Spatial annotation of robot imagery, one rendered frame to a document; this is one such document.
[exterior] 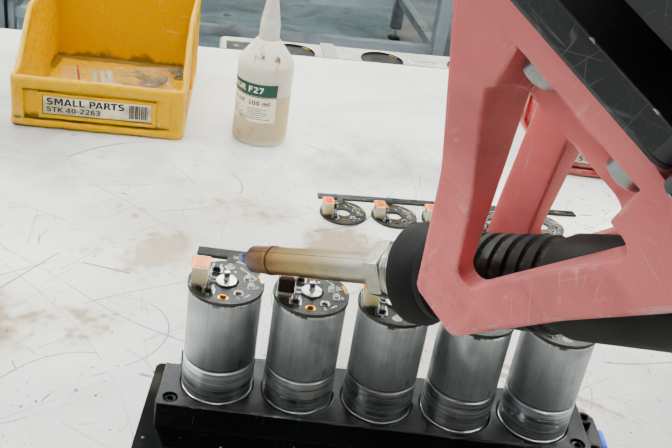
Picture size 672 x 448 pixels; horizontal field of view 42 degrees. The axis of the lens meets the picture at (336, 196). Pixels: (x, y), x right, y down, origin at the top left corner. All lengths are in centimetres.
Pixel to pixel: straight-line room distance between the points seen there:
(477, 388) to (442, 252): 12
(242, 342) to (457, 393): 7
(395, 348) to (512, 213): 10
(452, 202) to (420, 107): 45
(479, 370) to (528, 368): 2
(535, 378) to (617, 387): 10
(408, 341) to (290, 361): 4
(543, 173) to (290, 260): 8
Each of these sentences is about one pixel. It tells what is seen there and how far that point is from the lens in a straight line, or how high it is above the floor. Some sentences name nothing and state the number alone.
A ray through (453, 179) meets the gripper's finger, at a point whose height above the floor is 90.
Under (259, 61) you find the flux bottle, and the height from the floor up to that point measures 80.
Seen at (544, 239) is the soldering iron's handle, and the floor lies 89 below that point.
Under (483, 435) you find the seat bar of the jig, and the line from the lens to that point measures 31.
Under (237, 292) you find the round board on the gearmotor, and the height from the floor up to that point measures 81.
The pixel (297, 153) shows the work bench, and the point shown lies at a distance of 53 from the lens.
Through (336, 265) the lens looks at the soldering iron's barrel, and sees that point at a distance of 23.
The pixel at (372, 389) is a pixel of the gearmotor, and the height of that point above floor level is 78.
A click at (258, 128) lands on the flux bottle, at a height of 76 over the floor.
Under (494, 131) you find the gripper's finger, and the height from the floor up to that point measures 91.
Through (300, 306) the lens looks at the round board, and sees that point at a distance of 28.
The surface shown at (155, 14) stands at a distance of 62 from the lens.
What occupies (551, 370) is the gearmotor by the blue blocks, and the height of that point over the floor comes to 80.
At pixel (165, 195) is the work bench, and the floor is 75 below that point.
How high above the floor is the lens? 97
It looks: 27 degrees down
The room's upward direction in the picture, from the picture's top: 9 degrees clockwise
